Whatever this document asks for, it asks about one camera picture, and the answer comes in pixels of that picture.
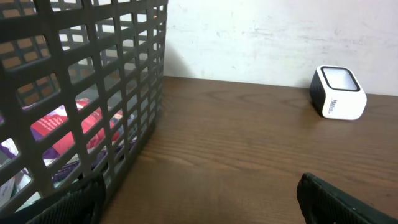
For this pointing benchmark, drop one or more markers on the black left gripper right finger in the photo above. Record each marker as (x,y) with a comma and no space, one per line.
(321,203)

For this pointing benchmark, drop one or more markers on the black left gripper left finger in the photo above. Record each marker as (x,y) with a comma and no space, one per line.
(81,202)

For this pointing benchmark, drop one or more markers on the dark grey plastic basket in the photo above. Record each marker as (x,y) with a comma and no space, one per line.
(81,87)

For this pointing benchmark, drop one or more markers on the white barcode scanner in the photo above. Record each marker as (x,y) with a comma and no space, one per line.
(336,93)

